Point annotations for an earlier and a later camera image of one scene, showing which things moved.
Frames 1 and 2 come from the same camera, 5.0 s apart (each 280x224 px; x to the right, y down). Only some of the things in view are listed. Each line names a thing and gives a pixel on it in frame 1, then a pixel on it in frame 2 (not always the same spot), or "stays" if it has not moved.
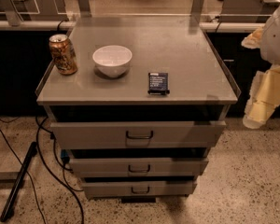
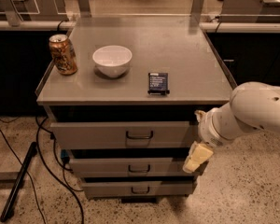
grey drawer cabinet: x=147 y=101 stays
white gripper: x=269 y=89 → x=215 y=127
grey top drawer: x=137 y=134 stays
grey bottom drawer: x=138 y=189 stays
